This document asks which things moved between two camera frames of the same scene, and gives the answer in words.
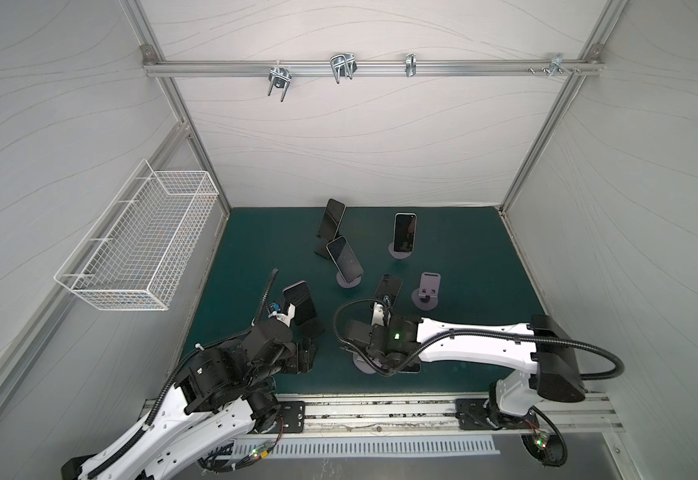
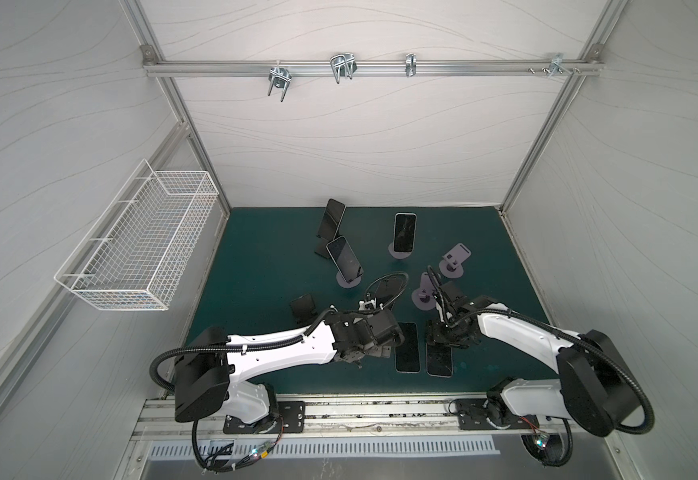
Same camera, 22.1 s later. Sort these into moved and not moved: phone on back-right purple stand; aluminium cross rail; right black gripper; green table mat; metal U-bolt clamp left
Moved: right black gripper
Not moved: phone on back-right purple stand; metal U-bolt clamp left; green table mat; aluminium cross rail
